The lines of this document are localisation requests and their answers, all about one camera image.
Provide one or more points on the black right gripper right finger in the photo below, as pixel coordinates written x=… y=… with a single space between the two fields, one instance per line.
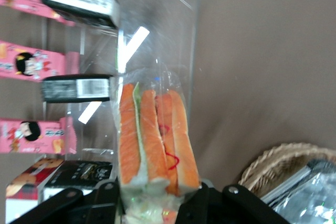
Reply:
x=223 y=208

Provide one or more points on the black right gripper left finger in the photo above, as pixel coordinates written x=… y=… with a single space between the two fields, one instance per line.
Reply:
x=86 y=205

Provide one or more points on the silver foil packet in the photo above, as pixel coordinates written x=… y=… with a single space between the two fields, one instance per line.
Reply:
x=309 y=195

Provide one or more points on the red tartan cookie box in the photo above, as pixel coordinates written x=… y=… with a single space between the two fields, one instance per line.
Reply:
x=23 y=182

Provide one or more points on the plastic triangle sandwich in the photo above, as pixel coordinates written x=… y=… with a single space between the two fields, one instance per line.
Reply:
x=152 y=134

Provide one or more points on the clear acrylic stepped display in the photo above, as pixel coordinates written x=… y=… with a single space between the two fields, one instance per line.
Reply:
x=162 y=24

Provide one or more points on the light wicker basket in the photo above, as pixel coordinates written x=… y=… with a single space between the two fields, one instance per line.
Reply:
x=275 y=161

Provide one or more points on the small black chocolate box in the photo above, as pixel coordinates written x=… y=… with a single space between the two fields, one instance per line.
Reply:
x=78 y=87
x=78 y=1
x=78 y=172

